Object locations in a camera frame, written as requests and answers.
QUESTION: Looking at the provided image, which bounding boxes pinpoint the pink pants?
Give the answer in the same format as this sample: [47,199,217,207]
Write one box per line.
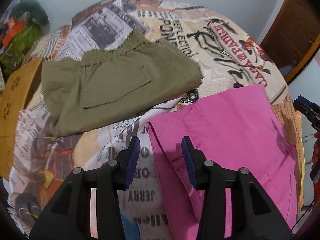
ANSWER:
[147,85,297,239]

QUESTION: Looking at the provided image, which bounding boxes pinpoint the newspaper print bed quilt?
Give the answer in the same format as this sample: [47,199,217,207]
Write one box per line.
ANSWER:
[1,0,300,239]

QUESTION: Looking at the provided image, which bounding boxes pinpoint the orange box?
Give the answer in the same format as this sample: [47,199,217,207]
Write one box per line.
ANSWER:
[2,17,26,47]

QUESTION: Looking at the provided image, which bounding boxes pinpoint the person right hand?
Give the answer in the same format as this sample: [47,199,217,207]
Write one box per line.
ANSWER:
[310,132,320,183]

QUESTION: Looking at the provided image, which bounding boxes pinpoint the grey plush pillow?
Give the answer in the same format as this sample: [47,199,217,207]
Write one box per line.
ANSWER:
[9,0,49,27]

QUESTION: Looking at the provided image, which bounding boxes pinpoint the brown wooden door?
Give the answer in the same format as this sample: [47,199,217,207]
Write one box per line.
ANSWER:
[261,0,319,83]

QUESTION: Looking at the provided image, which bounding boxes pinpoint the green storage box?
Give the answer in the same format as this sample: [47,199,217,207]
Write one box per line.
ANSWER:
[1,24,43,76]

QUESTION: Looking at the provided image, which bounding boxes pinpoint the olive green pants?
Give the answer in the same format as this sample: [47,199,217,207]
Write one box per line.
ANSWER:
[41,29,203,137]

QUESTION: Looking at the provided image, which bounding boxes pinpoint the wooden lap desk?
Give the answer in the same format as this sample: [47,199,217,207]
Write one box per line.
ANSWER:
[0,57,43,180]

